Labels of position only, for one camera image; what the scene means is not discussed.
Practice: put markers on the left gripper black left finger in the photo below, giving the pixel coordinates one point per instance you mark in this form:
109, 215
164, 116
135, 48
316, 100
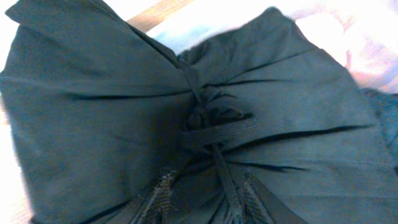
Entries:
156, 207

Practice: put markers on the coral pink printed t-shirt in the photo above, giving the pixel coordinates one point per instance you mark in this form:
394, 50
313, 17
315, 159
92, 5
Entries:
360, 35

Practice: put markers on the navy blue shirt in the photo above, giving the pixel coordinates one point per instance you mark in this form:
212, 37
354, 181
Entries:
385, 108

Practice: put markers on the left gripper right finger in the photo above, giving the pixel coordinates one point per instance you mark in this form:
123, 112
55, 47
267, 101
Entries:
261, 206

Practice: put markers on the large black garment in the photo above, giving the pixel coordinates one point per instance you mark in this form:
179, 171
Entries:
99, 111

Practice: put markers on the clear plastic storage bin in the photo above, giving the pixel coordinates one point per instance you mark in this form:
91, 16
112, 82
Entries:
177, 24

